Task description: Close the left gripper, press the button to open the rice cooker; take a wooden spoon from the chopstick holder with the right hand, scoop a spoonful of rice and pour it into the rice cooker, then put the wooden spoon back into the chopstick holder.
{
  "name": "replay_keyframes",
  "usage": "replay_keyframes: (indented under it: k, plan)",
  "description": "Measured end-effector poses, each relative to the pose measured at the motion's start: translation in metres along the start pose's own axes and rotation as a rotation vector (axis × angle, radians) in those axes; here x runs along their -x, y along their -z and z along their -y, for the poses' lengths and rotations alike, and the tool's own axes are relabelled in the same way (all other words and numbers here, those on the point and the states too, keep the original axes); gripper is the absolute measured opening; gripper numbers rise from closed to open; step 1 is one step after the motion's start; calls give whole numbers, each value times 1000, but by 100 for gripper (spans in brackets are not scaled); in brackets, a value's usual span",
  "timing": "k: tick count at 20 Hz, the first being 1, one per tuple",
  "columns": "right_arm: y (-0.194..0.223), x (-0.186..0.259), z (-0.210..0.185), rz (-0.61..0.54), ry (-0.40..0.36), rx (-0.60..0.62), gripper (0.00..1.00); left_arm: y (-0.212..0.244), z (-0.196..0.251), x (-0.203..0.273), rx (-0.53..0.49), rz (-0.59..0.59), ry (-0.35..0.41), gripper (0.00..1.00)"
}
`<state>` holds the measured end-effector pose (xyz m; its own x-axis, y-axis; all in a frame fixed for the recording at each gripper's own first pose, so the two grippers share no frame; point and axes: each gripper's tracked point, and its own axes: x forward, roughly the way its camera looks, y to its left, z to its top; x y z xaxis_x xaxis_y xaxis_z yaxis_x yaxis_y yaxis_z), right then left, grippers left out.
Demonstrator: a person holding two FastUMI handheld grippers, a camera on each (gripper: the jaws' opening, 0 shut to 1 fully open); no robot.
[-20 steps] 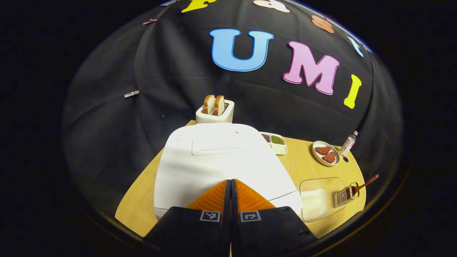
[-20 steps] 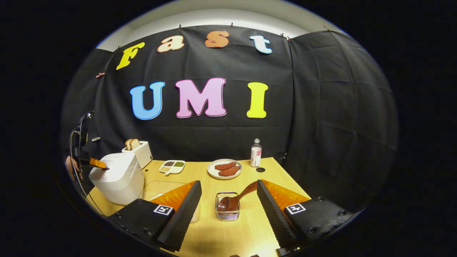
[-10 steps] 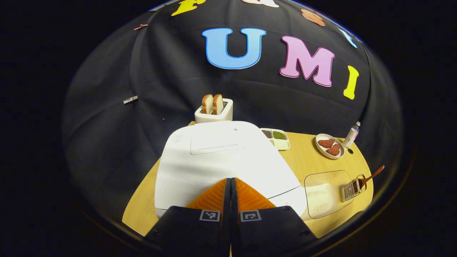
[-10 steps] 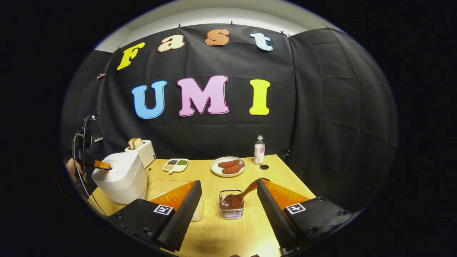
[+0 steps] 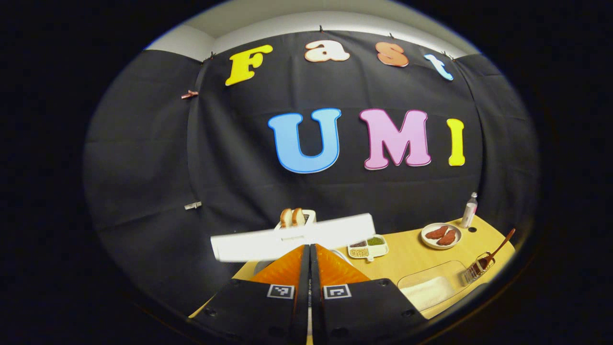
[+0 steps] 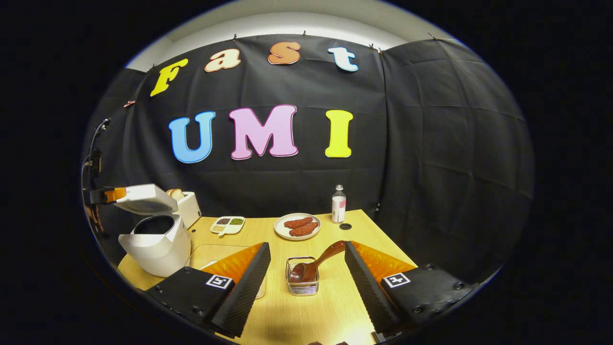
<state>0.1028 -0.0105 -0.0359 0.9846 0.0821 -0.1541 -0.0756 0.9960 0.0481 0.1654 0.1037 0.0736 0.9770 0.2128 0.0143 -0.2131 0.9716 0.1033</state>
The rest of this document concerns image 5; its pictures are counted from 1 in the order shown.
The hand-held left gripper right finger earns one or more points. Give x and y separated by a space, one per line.
354 311

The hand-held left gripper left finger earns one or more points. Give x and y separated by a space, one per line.
268 311

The white rice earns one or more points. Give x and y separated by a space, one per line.
428 293

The red cloth clip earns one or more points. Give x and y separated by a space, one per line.
189 95

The black backdrop cloth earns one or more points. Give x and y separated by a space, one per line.
239 158

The white cloth clip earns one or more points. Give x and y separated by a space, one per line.
193 205

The white toaster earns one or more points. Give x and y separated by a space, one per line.
310 216

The white round plate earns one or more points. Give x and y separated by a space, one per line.
428 241

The toast bread slice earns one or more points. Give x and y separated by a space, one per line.
298 216
286 218

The white rice cooker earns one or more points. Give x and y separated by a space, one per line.
268 243

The white divided bean dish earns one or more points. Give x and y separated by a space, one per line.
378 250

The brown wooden spoon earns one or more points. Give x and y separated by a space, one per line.
498 249

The clear bottle pink label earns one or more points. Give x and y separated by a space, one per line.
469 213

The reddish meat piece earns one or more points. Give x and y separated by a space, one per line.
448 237
436 233

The clear plastic container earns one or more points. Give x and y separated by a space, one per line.
440 269

